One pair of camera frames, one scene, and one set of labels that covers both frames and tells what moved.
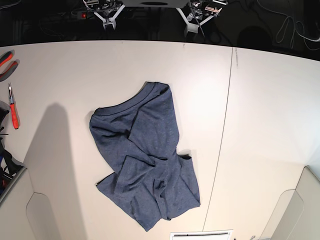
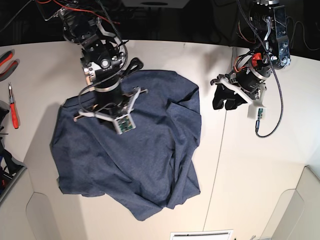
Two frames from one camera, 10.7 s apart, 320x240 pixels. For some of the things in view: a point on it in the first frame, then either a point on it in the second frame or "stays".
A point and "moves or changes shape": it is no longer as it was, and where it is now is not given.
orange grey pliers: [4, 58] stays
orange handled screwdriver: [13, 112] stays
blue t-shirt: [139, 138] moves or changes shape
